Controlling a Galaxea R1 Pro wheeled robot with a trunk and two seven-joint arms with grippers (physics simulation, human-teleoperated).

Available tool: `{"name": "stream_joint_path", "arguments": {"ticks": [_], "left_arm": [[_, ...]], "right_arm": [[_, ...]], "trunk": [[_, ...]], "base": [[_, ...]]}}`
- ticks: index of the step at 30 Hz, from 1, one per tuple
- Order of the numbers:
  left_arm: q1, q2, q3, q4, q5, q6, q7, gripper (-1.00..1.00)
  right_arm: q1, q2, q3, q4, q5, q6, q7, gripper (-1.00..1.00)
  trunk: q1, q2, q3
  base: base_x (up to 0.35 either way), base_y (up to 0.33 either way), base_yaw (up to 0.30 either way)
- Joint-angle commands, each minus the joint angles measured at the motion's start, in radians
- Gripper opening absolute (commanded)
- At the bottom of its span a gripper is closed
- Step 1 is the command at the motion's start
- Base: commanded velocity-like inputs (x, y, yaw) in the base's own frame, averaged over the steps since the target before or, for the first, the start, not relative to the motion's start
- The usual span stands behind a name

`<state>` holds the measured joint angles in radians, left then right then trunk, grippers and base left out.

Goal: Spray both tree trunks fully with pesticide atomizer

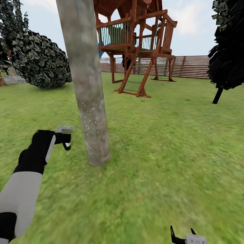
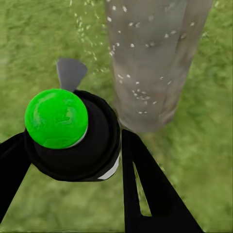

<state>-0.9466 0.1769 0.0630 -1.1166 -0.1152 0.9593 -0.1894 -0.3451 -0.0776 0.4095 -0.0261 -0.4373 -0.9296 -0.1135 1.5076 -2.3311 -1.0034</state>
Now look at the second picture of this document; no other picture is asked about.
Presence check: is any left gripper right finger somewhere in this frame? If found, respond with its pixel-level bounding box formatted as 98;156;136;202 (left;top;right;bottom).
121;129;203;233

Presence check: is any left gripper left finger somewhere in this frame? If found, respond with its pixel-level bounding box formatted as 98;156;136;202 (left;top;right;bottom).
0;133;31;223

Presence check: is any pesticide atomizer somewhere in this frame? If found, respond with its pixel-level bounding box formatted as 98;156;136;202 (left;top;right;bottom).
24;59;122;183

